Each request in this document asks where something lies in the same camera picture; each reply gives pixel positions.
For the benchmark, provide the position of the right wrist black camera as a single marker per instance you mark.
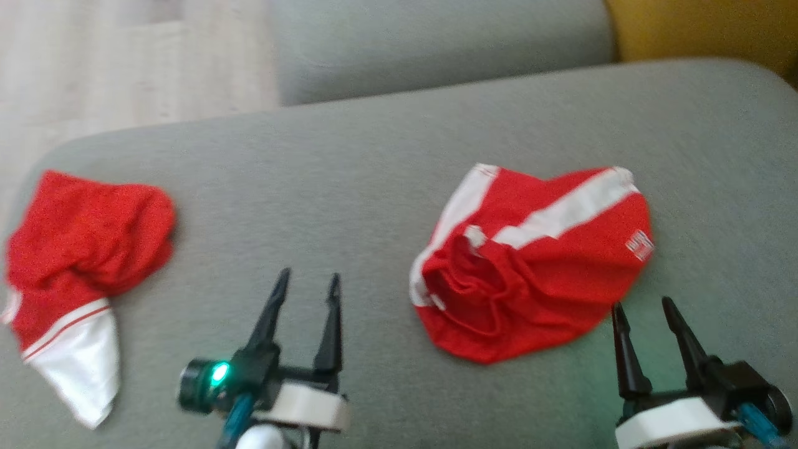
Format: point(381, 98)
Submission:
point(748, 386)

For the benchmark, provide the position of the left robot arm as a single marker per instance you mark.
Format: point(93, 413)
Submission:
point(265, 438)

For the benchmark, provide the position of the small grey sofa cushion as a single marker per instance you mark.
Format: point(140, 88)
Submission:
point(436, 43)

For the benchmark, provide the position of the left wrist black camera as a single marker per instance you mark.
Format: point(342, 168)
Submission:
point(212, 383)

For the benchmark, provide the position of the red shorts with white stripes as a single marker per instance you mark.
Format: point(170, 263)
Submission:
point(561, 280)

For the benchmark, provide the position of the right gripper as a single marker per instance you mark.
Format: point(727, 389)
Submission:
point(673, 424)

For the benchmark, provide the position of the large grey sofa seat cushion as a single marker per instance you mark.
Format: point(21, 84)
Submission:
point(312, 187)

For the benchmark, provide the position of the wrist black camera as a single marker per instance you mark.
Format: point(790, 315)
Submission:
point(748, 386)
point(212, 383)

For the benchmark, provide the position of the yellow sofa back cushion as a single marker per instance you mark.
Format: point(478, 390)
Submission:
point(704, 28)

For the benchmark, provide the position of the red shirt with white sleeves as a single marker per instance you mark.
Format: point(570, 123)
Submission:
point(87, 237)

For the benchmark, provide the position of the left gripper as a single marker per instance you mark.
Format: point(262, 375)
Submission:
point(305, 405)

